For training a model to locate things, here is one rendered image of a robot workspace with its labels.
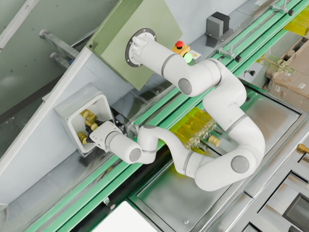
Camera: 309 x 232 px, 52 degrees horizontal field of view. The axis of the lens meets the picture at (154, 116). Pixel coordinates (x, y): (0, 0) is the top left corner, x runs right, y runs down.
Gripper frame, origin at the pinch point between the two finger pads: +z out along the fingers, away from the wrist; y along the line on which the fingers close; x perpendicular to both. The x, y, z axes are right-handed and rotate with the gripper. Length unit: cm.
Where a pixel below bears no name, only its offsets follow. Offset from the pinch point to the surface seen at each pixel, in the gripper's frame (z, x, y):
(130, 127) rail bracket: -9.3, -5.1, 10.4
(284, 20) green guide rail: -8, -18, 121
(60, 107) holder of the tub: -1.3, 16.0, -7.0
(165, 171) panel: -13.0, -35.7, 14.7
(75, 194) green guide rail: -6.6, -15.4, -21.6
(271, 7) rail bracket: -5, -7, 115
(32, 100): 82, -14, -3
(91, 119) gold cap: -2.2, 4.6, 0.3
